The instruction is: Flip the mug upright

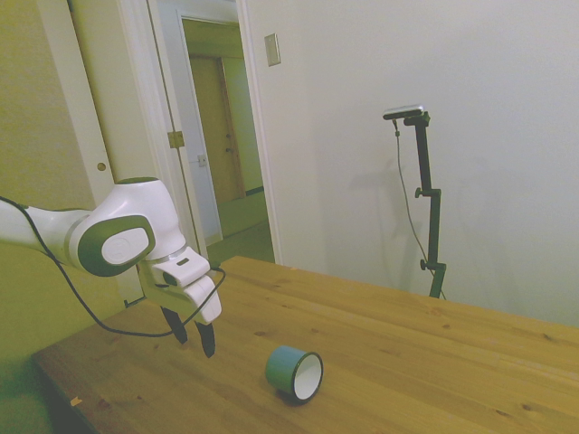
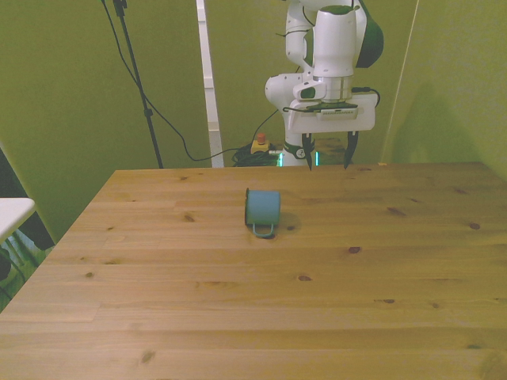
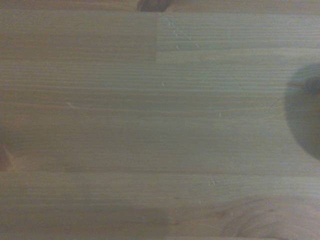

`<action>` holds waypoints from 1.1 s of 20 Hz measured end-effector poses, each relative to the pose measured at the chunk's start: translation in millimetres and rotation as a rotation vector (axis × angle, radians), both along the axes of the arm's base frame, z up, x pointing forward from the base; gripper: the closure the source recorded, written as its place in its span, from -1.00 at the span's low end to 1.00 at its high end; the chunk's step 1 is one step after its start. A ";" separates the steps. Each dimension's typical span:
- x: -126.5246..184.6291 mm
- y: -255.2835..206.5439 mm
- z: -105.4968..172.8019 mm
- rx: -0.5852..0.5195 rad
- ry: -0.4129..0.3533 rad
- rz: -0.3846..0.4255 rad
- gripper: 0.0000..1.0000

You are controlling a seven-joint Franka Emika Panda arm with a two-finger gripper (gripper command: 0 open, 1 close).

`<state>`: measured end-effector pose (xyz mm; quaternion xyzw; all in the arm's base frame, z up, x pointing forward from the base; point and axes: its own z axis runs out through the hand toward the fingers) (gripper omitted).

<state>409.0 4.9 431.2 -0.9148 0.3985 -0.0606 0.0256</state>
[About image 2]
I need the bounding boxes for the coiled dark cable bundle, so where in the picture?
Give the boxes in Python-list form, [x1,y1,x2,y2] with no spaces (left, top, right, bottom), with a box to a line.
[231,143,283,168]

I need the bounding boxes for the white side table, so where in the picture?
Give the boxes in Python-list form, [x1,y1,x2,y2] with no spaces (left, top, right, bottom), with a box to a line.
[0,197,36,243]

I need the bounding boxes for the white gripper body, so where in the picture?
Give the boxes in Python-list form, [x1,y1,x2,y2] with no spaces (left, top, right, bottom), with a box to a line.
[287,93,376,135]

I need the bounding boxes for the yellow emergency stop button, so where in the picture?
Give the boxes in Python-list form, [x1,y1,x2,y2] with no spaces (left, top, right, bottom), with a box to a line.
[250,133,275,156]

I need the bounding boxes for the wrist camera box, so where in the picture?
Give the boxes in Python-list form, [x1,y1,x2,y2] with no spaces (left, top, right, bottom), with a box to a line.
[314,101,360,120]

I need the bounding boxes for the blue enamel mug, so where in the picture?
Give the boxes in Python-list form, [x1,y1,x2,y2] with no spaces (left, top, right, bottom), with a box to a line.
[244,188,282,240]

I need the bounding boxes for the black tripod cable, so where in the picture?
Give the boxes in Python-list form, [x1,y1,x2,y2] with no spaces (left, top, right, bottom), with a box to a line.
[101,0,280,162]

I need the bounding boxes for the white vertical post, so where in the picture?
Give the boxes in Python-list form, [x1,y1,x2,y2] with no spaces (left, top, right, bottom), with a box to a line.
[196,0,225,169]

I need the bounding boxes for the black tripod stand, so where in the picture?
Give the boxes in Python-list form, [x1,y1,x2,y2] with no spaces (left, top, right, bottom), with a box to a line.
[112,0,165,169]

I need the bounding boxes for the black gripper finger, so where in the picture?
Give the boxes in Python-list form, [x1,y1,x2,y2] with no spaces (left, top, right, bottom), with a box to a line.
[301,132,316,172]
[343,131,360,171]

